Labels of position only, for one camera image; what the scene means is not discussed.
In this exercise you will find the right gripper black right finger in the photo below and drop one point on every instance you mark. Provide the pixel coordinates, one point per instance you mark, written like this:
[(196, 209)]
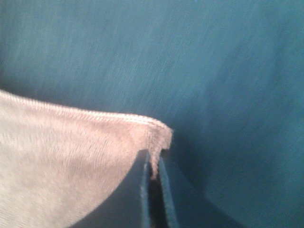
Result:
[(184, 207)]

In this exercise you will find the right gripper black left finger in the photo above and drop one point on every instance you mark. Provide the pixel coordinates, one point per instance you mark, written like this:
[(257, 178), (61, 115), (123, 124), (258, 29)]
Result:
[(128, 205)]

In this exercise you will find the brown towel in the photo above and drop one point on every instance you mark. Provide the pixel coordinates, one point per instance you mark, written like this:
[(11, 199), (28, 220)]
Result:
[(58, 163)]

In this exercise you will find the black table cloth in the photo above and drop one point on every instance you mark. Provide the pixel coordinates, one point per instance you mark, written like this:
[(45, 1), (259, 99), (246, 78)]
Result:
[(226, 75)]

